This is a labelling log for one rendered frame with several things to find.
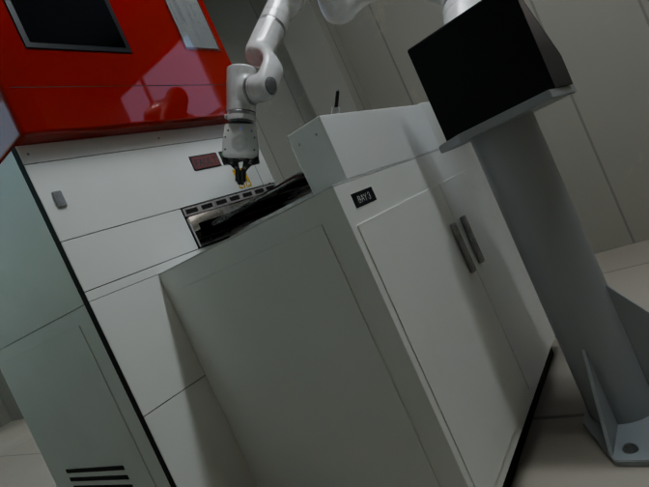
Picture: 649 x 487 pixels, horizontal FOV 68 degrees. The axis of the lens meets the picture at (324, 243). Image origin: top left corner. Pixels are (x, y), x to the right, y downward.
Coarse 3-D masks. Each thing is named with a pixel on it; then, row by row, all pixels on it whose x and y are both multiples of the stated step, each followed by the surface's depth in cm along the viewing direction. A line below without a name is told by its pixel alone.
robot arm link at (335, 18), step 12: (324, 0) 147; (336, 0) 147; (348, 0) 148; (360, 0) 146; (372, 0) 145; (432, 0) 141; (324, 12) 151; (336, 12) 150; (348, 12) 150; (336, 24) 155
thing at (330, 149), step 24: (312, 120) 97; (336, 120) 100; (360, 120) 108; (384, 120) 118; (408, 120) 128; (312, 144) 98; (336, 144) 97; (360, 144) 105; (384, 144) 114; (408, 144) 124; (432, 144) 136; (312, 168) 100; (336, 168) 97; (360, 168) 101
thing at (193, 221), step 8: (248, 200) 162; (224, 208) 153; (232, 208) 155; (192, 216) 142; (200, 216) 144; (208, 216) 147; (216, 216) 149; (192, 224) 141; (240, 224) 156; (248, 224) 159; (192, 232) 142; (200, 232) 142; (216, 232) 147; (224, 232) 150; (232, 232) 152; (200, 240) 142; (208, 240) 144; (216, 240) 146
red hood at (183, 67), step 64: (0, 0) 115; (64, 0) 127; (128, 0) 145; (192, 0) 167; (0, 64) 110; (64, 64) 122; (128, 64) 137; (192, 64) 157; (0, 128) 113; (64, 128) 116; (128, 128) 132
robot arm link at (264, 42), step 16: (272, 16) 144; (256, 32) 142; (272, 32) 143; (256, 48) 138; (272, 48) 142; (256, 64) 143; (272, 64) 133; (256, 80) 130; (272, 80) 132; (256, 96) 132; (272, 96) 133
